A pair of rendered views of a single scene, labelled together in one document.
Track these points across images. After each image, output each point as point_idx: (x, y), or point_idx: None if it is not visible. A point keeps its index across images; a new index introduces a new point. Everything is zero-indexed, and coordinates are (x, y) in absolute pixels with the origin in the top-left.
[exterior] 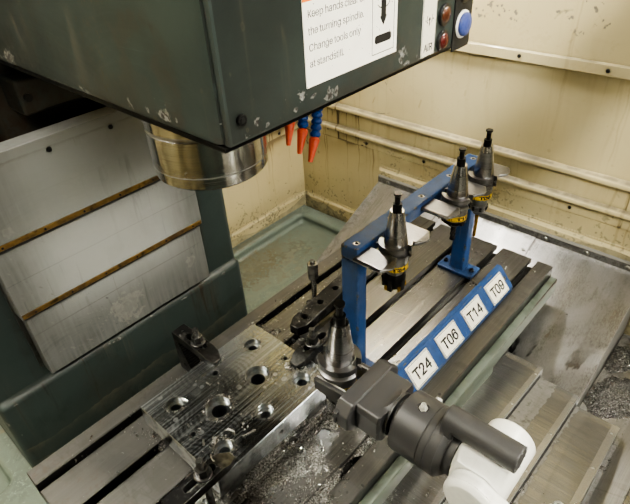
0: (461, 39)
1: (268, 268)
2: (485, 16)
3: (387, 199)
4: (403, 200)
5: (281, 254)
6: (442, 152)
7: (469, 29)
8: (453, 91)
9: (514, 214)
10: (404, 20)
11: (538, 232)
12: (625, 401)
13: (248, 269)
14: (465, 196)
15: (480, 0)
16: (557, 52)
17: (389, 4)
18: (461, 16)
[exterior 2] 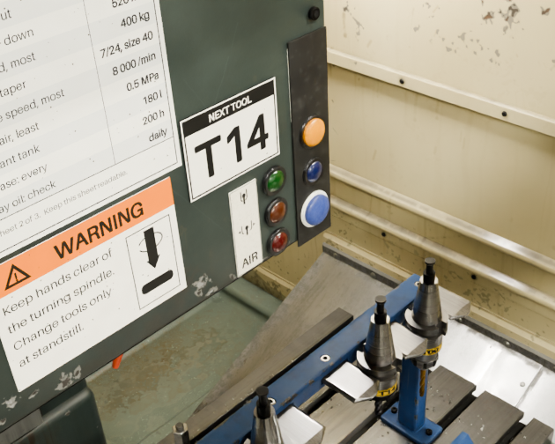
0: (315, 225)
1: (158, 374)
2: (456, 52)
3: (333, 283)
4: (296, 366)
5: (181, 351)
6: (408, 225)
7: (325, 215)
8: (418, 145)
9: (512, 328)
10: (196, 247)
11: (545, 358)
12: None
13: (129, 375)
14: (388, 363)
15: (448, 29)
16: None
17: (162, 241)
18: (308, 203)
